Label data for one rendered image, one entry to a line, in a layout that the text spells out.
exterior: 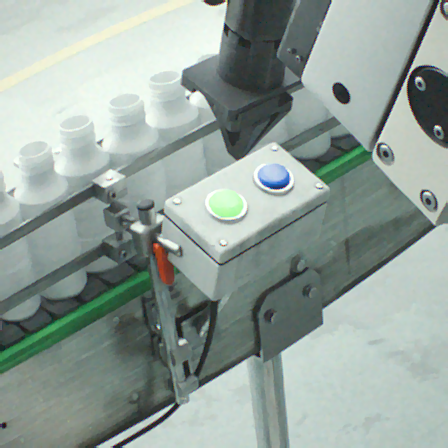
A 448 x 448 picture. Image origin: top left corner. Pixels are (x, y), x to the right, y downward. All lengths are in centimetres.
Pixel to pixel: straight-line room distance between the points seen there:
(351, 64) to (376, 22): 3
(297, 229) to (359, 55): 74
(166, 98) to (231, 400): 146
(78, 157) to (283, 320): 35
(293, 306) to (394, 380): 124
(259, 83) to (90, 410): 46
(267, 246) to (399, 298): 177
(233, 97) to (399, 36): 57
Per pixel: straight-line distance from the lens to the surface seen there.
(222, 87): 105
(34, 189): 124
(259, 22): 100
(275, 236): 121
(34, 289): 125
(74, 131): 126
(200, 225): 117
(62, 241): 126
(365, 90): 50
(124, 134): 129
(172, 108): 133
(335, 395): 269
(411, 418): 260
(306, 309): 151
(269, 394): 160
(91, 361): 132
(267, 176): 121
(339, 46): 50
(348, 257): 154
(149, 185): 131
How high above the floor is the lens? 172
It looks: 31 degrees down
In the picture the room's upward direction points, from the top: 8 degrees counter-clockwise
